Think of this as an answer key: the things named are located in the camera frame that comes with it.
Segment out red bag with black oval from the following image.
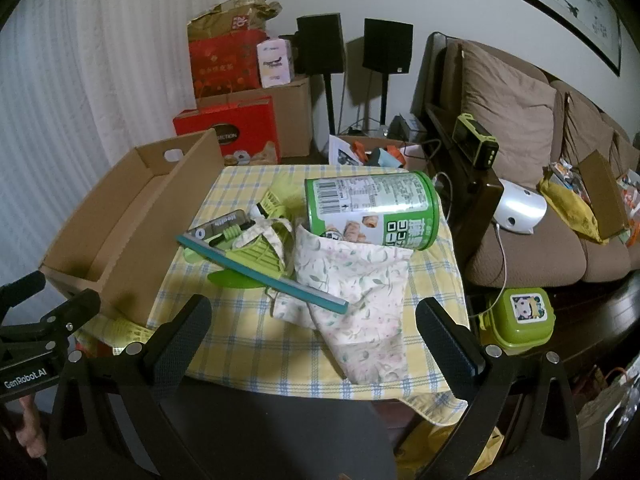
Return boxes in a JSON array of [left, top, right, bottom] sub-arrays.
[[173, 96, 279, 166]]

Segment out red gift bag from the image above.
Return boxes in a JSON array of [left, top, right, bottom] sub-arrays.
[[189, 30, 271, 100]]

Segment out brown sofa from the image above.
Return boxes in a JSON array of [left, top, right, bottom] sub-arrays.
[[412, 31, 640, 291]]

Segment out black speaker stand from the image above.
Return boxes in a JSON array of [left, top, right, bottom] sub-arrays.
[[381, 70, 392, 128], [325, 72, 337, 136]]

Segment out paper bag with orange handle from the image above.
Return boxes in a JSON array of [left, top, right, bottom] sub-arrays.
[[575, 355, 640, 466]]

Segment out flat cardboard piece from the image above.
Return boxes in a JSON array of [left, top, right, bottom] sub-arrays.
[[575, 150, 630, 240]]

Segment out grey plastic case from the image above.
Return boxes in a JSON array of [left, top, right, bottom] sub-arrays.
[[192, 211, 251, 250]]

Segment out colourful snack packets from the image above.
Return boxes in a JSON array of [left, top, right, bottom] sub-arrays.
[[547, 159, 591, 193]]

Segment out large cardboard box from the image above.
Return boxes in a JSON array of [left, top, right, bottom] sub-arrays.
[[196, 75, 313, 161]]

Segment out person's left hand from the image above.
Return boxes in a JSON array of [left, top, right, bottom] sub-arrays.
[[14, 397, 48, 458]]

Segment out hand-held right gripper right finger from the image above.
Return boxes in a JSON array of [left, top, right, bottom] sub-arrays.
[[415, 296, 583, 480]]

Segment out green brush with white handle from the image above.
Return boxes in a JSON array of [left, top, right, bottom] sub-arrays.
[[251, 187, 293, 221]]

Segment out black speaker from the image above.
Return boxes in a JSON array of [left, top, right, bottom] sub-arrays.
[[296, 13, 345, 75], [362, 18, 414, 72]]

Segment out floral cloth bag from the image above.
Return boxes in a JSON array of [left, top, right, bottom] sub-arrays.
[[250, 217, 416, 385]]

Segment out brown paper bag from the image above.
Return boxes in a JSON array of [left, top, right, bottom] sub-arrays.
[[187, 0, 283, 43]]

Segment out large brown cushion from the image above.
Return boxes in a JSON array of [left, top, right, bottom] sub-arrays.
[[459, 41, 557, 188]]

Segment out white leaflet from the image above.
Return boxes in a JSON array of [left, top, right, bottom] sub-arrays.
[[328, 135, 363, 166]]

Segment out green squeegee with teal blade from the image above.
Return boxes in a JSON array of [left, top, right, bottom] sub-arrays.
[[175, 220, 350, 316]]

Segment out white tissue package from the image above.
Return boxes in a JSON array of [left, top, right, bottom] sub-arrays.
[[256, 37, 296, 88]]

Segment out green and black radio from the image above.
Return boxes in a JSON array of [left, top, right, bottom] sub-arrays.
[[452, 113, 499, 170]]

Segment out white cable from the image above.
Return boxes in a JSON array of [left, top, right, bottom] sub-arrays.
[[432, 172, 508, 318]]

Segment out low cardboard box with clutter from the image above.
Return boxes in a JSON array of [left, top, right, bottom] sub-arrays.
[[327, 134, 427, 171]]

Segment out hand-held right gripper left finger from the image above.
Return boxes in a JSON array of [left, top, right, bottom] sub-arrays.
[[47, 295, 213, 480]]

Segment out green lunch box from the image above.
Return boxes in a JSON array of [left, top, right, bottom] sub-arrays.
[[480, 287, 557, 355]]

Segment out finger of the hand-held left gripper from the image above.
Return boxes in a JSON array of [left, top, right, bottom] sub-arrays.
[[0, 271, 47, 311], [0, 289, 102, 350]]

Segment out white curtain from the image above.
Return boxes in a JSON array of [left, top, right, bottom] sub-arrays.
[[0, 0, 211, 281]]

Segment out grey electronic box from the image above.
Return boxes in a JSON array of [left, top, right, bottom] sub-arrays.
[[387, 114, 428, 143]]

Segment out white rounded device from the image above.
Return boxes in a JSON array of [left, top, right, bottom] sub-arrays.
[[491, 178, 548, 235]]

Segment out green snack can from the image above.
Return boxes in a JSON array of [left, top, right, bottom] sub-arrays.
[[304, 170, 442, 252]]

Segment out teal tool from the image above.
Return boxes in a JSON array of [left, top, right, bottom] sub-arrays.
[[370, 147, 403, 167]]

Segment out yellow checkered tablecloth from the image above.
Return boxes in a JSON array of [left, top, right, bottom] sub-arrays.
[[75, 162, 471, 428]]

